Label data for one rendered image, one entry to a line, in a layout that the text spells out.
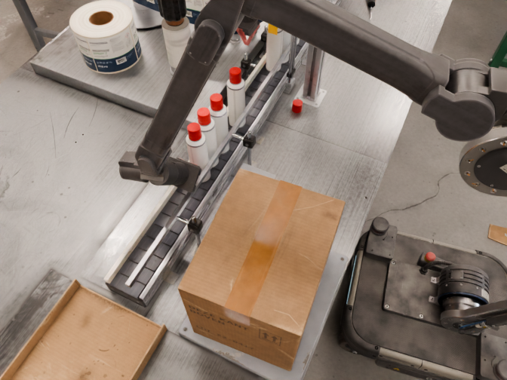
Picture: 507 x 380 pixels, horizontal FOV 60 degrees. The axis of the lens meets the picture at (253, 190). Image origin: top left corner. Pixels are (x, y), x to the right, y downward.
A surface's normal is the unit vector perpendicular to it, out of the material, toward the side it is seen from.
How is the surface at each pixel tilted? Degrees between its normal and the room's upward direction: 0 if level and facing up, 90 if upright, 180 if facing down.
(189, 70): 85
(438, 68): 19
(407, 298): 0
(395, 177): 0
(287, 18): 88
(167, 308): 0
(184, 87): 84
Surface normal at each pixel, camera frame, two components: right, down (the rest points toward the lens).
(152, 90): 0.00, -0.57
